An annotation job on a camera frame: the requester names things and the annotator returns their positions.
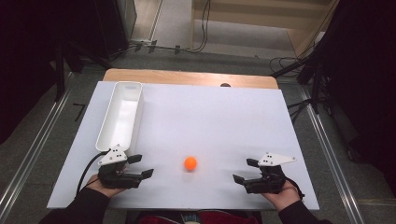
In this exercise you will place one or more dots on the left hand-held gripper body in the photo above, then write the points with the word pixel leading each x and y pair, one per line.
pixel 118 180

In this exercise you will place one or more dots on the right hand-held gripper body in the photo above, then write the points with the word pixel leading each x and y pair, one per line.
pixel 267 183

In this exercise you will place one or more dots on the long white plastic bin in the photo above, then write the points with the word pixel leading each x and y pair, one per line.
pixel 121 118

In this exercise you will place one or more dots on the orange ball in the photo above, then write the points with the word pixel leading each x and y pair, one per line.
pixel 190 163

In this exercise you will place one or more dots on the person's right hand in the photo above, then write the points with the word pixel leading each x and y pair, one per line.
pixel 285 197

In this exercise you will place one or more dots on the person's left hand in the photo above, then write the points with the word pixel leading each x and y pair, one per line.
pixel 93 183

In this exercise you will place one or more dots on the person's red garment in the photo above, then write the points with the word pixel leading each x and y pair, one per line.
pixel 218 217

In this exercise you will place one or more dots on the black metal stand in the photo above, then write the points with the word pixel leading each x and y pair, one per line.
pixel 59 74
pixel 315 87

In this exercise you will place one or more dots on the black curtain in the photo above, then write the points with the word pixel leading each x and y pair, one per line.
pixel 28 62
pixel 364 77

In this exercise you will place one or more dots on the metal floor rail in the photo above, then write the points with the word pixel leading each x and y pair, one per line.
pixel 34 149
pixel 330 149

